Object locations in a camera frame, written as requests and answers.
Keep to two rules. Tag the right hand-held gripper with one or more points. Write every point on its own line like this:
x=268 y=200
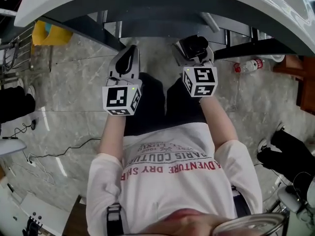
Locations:
x=201 y=82

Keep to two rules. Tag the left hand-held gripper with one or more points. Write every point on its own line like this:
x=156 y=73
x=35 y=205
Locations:
x=120 y=99

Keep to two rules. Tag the black square object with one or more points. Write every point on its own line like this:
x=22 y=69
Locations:
x=195 y=47

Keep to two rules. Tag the person's left forearm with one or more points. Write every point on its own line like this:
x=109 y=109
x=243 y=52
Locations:
x=112 y=136

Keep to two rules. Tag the person's right forearm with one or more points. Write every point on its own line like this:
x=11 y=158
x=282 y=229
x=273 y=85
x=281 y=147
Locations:
x=219 y=122

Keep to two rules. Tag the grey drain pipe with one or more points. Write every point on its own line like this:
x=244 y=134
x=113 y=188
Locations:
x=209 y=21

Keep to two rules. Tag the person's black trousers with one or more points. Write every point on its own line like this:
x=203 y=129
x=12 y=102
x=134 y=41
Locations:
x=152 y=102

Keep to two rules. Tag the plastic bottle with red label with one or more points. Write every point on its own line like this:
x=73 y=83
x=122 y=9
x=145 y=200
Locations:
x=248 y=66

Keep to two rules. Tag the yellow bin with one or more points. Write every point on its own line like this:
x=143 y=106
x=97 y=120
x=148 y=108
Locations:
x=56 y=37

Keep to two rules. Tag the blue item in bin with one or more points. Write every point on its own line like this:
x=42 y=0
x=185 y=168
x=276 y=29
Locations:
x=49 y=28

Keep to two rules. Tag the black power adapter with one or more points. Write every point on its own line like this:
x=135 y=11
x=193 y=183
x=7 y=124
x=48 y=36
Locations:
x=33 y=124

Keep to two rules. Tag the wooden cabinet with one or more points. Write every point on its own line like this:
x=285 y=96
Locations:
x=307 y=82

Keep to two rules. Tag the metal rack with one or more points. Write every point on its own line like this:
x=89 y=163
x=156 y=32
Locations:
x=9 y=46

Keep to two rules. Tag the person's white printed shirt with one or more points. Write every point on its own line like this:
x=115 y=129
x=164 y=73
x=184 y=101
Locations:
x=177 y=188

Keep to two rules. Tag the white power strip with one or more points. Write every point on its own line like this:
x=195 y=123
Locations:
x=31 y=161

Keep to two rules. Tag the grey rounded seat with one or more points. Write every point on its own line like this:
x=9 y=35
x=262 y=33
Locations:
x=9 y=146

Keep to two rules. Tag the person's face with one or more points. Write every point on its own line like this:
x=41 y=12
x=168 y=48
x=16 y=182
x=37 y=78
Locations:
x=187 y=221

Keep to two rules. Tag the white table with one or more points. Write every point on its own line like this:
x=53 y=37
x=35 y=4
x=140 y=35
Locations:
x=41 y=213

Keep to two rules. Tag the person's glasses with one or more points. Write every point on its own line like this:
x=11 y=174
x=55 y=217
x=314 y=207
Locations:
x=256 y=226

